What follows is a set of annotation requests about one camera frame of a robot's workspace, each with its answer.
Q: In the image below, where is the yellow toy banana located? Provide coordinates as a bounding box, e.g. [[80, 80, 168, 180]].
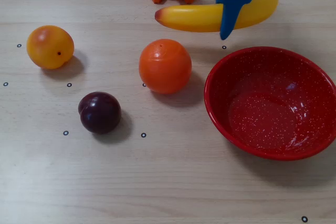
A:
[[154, 0, 279, 33]]

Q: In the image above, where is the red speckled bowl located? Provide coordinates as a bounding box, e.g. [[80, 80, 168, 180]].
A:
[[204, 46, 336, 162]]

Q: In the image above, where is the orange toy fruit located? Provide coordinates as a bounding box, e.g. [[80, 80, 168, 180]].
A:
[[138, 38, 193, 95]]

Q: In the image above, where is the dark purple toy plum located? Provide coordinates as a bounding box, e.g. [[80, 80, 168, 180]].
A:
[[78, 91, 122, 135]]

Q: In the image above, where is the yellow toy peach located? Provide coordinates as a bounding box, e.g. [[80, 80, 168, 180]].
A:
[[26, 25, 75, 70]]

